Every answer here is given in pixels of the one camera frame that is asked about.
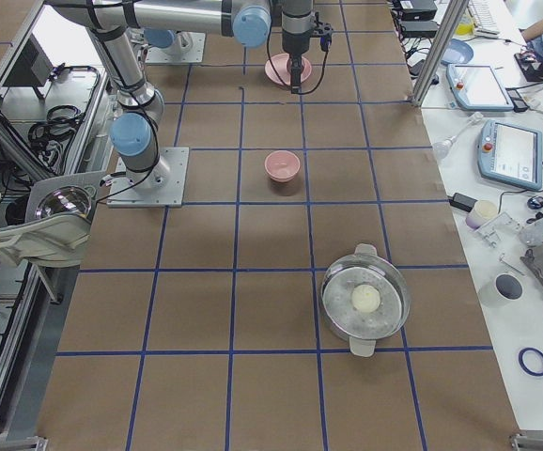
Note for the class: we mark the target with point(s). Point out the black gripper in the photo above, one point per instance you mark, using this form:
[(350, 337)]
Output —
[(295, 44)]

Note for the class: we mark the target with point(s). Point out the pink bowl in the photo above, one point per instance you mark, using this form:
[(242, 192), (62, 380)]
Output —
[(282, 166)]

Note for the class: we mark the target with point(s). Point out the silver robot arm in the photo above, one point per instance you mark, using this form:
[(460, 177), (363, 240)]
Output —
[(134, 134), (249, 22)]

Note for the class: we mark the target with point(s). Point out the pink plate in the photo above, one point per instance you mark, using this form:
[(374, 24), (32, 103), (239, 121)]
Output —
[(277, 69)]

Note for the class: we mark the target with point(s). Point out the blue plate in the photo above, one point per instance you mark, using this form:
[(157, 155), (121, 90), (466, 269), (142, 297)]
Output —
[(457, 52)]

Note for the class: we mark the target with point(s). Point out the light bulb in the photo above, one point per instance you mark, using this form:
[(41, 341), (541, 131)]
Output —
[(441, 149)]

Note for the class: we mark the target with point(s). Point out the yellow tape roll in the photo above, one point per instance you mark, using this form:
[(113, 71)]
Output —
[(465, 25)]

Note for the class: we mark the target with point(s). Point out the far teach pendant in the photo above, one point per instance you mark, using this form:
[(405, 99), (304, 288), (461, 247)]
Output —
[(477, 88)]

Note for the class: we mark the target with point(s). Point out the teach pendant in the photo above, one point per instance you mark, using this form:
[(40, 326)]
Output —
[(477, 88), (510, 154)]

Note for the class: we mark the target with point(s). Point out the black power adapter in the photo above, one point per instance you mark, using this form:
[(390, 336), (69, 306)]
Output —
[(462, 202)]

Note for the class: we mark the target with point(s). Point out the near teach pendant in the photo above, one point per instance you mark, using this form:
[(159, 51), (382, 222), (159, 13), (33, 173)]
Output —
[(510, 154)]

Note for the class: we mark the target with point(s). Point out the purple white cup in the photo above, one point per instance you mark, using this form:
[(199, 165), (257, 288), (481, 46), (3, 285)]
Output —
[(482, 211)]

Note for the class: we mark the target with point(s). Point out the steel steamer pot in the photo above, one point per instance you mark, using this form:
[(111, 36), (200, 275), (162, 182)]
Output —
[(360, 330)]

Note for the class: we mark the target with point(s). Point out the white steamed bun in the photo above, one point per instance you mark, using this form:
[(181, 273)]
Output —
[(365, 298)]

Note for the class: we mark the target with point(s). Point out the glass pot lid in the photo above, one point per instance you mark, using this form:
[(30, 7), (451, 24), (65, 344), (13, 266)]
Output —
[(71, 199)]

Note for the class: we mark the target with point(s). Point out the white cup dark inside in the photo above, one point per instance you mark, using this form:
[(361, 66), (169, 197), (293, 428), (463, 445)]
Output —
[(500, 290)]

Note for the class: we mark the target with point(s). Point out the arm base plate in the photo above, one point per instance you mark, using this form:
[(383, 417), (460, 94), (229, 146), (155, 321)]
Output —
[(187, 48), (163, 186)]

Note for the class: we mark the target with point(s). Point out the aluminium frame post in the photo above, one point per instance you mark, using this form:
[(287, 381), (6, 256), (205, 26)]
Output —
[(447, 28)]

